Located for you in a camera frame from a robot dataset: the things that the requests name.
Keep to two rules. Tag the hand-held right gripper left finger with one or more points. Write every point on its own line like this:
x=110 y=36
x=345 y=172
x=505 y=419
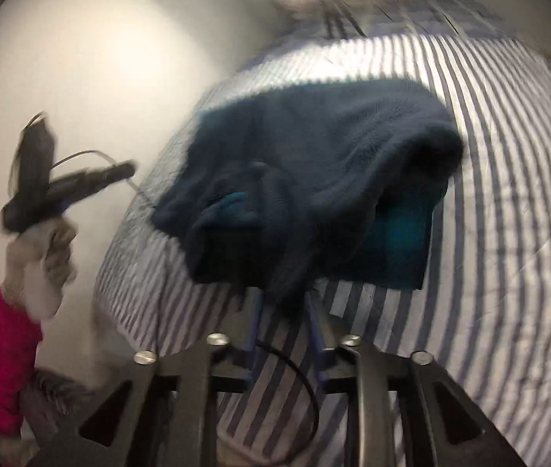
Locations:
x=251 y=335

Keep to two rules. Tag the blue patchwork bed sheet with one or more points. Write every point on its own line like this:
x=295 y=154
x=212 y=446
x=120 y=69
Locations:
x=450 y=14

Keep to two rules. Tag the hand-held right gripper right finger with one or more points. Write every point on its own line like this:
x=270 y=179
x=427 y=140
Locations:
x=315 y=335

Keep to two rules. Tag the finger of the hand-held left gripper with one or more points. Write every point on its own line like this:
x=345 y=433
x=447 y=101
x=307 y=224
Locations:
x=115 y=171
x=76 y=189

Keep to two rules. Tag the tripod legs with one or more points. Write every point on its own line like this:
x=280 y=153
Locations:
x=338 y=22

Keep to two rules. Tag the zebra striped pants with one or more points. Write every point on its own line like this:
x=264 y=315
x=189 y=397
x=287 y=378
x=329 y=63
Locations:
x=56 y=389

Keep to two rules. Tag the teal plaid fleece jacket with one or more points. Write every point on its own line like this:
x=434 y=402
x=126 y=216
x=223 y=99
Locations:
x=314 y=155

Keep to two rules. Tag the person's left hand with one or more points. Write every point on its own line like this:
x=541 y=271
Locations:
x=32 y=272

